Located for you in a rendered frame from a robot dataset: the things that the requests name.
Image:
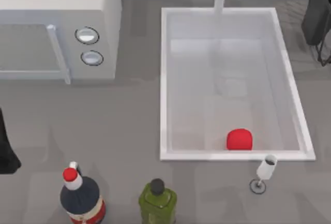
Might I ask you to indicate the white sink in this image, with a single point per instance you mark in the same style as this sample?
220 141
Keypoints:
232 84

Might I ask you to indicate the pale microwave oven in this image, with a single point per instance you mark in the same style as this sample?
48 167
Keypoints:
108 14

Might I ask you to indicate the large microwave knob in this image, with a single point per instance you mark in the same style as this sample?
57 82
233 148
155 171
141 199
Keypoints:
87 35

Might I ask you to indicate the red cup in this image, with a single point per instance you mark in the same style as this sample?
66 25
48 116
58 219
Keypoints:
239 139

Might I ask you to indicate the microwave oven door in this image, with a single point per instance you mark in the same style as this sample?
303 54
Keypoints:
26 50

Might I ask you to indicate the white wine glass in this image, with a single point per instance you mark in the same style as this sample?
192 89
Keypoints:
266 168

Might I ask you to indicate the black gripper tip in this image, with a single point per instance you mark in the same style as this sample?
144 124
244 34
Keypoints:
6 146

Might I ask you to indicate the green bottle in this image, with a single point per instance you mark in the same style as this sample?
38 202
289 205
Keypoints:
157 203

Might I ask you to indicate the dark bottle with red cap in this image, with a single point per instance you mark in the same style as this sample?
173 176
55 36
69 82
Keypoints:
80 195

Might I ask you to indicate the small microwave knob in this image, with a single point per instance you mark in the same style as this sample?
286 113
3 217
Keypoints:
92 58

